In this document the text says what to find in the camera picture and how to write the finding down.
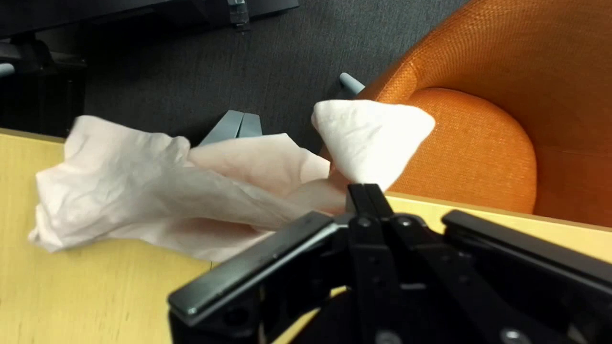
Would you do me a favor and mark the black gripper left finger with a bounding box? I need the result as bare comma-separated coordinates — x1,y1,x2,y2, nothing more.
168,182,384,344

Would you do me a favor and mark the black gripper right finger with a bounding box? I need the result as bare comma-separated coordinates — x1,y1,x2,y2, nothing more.
363,182,612,344

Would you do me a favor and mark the peach shirt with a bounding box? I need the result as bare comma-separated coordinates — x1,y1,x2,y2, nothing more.
27,98,438,266

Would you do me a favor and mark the white table leg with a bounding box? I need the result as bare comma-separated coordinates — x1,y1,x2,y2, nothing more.
199,110,264,148

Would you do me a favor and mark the orange fabric chair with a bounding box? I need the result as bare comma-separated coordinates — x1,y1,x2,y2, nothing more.
336,0,612,230

